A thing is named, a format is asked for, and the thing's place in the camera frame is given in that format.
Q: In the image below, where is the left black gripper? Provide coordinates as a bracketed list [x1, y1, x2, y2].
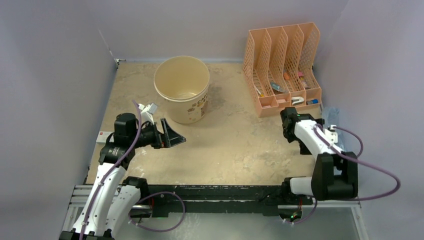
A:
[129, 117, 185, 149]

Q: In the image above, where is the beige paper trash bin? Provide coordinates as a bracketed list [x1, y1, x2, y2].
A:
[153, 56, 210, 124]

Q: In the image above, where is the blue plastic trash bag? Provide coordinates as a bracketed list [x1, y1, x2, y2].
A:
[321, 106, 345, 150]

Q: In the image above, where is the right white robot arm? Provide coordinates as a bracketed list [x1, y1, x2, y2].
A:
[280, 107, 359, 204]

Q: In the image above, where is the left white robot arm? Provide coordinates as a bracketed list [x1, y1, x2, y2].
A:
[59, 113, 186, 240]

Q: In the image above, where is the white red small box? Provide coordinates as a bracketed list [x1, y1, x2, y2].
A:
[96, 131, 114, 144]

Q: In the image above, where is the white stapler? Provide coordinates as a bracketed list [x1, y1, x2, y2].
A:
[291, 96, 305, 106]

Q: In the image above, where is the orange item in rack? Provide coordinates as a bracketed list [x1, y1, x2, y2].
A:
[283, 72, 291, 81]

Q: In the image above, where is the orange file organizer rack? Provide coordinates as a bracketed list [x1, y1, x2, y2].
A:
[242, 22, 322, 118]

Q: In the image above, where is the blue small item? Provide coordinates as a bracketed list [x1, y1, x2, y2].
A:
[306, 99, 319, 105]

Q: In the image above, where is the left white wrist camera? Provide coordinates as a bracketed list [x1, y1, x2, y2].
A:
[138, 102, 158, 124]

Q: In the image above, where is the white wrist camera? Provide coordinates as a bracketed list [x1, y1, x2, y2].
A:
[324, 124, 343, 147]
[138, 102, 158, 124]

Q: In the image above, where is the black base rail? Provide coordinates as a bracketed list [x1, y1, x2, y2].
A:
[137, 184, 313, 218]

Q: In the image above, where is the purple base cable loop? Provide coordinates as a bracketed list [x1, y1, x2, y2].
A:
[127, 190, 186, 233]

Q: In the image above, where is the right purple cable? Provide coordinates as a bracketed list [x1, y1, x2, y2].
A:
[313, 123, 402, 202]

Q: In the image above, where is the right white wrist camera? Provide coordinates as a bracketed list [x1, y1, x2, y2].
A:
[324, 124, 343, 147]

